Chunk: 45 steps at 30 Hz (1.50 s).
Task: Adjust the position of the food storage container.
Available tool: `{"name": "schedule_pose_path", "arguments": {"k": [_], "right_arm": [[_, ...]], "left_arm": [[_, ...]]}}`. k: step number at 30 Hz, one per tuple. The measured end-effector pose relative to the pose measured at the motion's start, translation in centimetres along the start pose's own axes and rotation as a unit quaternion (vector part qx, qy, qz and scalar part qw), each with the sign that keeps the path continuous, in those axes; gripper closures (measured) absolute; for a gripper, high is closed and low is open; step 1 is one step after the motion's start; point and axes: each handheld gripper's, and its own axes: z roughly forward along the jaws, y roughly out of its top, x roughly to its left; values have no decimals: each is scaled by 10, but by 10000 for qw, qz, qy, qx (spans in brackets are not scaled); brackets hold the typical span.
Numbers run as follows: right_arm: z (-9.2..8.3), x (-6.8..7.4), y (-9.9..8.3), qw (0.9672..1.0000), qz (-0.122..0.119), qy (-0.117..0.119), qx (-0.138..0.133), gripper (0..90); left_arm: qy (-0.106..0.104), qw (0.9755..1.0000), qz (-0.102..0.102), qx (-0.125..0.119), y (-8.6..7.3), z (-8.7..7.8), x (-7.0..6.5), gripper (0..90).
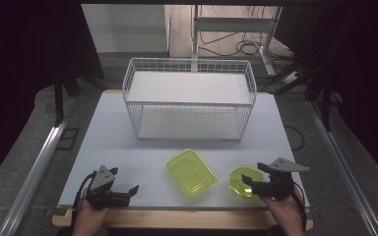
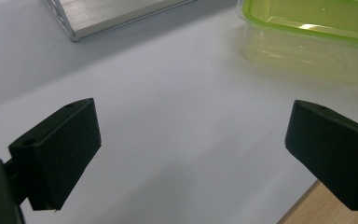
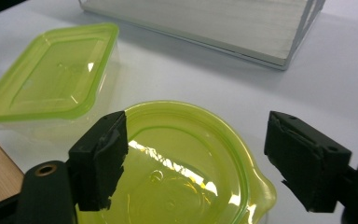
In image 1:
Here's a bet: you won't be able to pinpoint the white board panel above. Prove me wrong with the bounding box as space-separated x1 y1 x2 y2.
81 3 171 54

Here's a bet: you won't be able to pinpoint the black stand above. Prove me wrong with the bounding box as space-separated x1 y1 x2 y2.
272 58 344 133
52 70 109 127

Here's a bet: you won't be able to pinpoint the white desk frame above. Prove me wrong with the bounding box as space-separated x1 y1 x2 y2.
191 4 284 77

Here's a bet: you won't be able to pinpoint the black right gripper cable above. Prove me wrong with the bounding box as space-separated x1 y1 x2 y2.
291 189 309 232

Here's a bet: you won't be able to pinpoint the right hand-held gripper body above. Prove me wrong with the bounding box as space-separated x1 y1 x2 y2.
254 156 311 202

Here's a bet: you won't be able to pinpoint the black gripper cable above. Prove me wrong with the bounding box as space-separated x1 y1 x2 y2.
291 189 309 232
70 170 96 230

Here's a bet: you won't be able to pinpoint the black looped cable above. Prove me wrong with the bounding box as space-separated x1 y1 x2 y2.
283 125 307 152

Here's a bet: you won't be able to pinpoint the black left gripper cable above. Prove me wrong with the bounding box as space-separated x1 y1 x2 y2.
70 170 96 230

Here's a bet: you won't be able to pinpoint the metal floor rail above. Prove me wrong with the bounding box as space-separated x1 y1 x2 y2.
0 96 78 236
306 99 378 236

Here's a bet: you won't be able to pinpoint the white wire rack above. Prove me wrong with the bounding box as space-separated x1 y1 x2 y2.
122 57 258 142

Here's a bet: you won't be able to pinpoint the black floor cables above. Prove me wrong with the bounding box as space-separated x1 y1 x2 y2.
198 5 294 59

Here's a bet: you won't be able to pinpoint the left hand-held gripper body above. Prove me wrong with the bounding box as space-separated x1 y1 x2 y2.
85 164 131 210

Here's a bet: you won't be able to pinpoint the person's left hand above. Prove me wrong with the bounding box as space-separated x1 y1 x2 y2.
77 189 110 228

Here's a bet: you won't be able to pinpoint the person's right hand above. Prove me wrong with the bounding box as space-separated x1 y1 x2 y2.
259 187 305 228

